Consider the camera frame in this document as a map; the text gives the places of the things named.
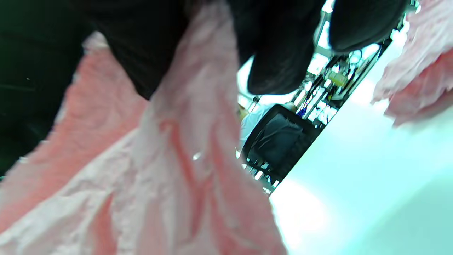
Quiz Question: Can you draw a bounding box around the person's right hand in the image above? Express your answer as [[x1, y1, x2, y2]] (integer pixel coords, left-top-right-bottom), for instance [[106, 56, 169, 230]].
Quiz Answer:
[[71, 0, 410, 100]]

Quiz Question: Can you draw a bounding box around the pink wrinkled paper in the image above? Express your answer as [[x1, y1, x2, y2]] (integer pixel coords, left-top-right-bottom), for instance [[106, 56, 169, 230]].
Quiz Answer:
[[0, 0, 288, 255], [371, 0, 453, 127]]

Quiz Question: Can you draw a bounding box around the yellow liquid bottle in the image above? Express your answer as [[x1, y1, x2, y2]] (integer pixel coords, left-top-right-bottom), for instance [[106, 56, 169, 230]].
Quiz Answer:
[[327, 70, 350, 88]]

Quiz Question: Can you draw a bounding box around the black mesh office chair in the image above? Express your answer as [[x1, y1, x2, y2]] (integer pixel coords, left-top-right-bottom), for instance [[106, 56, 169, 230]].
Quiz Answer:
[[240, 104, 323, 185]]

